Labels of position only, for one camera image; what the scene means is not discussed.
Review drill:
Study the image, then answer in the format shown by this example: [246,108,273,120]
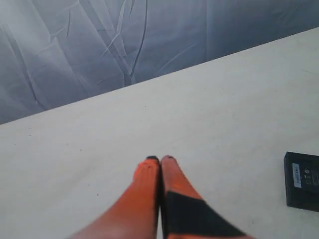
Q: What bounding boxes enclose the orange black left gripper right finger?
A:
[160,155,252,239]

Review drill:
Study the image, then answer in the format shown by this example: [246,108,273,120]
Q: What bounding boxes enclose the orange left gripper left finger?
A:
[71,156,160,239]

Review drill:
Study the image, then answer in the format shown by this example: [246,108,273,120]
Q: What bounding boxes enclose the black box with label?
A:
[284,152,319,212]

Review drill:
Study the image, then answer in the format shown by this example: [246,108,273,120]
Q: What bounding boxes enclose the white backdrop curtain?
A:
[0,0,319,123]

